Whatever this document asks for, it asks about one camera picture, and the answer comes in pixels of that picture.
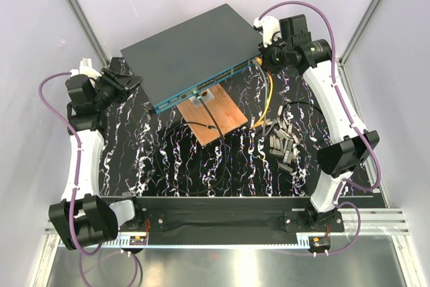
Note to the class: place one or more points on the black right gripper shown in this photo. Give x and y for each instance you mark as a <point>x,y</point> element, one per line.
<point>264,54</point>

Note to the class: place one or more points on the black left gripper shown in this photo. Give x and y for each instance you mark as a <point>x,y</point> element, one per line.
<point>123,83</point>

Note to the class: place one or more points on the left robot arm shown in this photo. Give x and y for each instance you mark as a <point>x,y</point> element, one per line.
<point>82,218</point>

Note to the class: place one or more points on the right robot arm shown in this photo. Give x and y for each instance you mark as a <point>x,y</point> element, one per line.
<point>287,43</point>

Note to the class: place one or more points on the wooden board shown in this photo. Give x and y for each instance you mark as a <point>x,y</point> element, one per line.
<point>226,113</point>

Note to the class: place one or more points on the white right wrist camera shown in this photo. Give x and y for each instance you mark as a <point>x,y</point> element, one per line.
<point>269,26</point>

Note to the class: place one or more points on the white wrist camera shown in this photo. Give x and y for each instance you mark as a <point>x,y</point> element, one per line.
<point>86,68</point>
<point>269,26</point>

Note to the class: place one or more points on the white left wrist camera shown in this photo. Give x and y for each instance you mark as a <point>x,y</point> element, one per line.
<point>86,68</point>

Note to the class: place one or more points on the teal network switch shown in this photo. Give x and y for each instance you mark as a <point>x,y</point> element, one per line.
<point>179,62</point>

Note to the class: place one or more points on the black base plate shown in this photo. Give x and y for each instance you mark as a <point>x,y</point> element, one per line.
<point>192,221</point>

